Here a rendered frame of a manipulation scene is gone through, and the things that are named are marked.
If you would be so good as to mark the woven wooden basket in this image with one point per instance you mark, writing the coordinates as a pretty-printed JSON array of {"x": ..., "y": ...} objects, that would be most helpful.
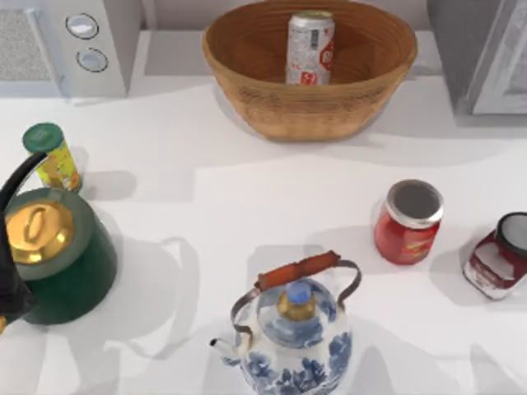
[{"x": 304, "y": 111}]

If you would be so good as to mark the red jar with silver lid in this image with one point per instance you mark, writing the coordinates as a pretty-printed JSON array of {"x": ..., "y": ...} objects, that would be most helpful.
[{"x": 405, "y": 238}]

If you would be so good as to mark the silver and red can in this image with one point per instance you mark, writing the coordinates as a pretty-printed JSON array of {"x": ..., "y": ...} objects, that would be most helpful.
[{"x": 306, "y": 49}]

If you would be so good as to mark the blue and white kettle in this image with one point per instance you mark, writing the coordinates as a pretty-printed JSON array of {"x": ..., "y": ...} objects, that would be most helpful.
[{"x": 296, "y": 354}]

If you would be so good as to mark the green kettle with gold lid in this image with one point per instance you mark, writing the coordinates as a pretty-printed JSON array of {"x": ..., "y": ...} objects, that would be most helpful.
[{"x": 78, "y": 263}]

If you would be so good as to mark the pale microwave oven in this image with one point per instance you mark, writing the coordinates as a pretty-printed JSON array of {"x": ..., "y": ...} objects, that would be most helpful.
[{"x": 119, "y": 49}]

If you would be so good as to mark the yellow can with green lid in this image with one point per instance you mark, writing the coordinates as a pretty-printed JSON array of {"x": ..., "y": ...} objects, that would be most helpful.
[{"x": 57, "y": 160}]

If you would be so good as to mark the small round microwave knob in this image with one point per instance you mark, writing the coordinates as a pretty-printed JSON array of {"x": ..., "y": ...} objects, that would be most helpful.
[{"x": 92, "y": 60}]

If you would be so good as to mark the grey cabinet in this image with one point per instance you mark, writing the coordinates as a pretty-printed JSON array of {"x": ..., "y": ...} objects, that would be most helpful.
[{"x": 457, "y": 61}]

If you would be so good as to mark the dark red jar, black lid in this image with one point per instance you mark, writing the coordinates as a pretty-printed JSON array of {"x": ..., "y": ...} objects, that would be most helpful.
[{"x": 494, "y": 263}]

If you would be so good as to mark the large round microwave knob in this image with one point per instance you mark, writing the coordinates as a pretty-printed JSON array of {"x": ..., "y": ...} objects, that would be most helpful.
[{"x": 82, "y": 26}]

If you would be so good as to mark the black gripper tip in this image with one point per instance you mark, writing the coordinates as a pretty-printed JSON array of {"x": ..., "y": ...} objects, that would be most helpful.
[{"x": 12, "y": 284}]

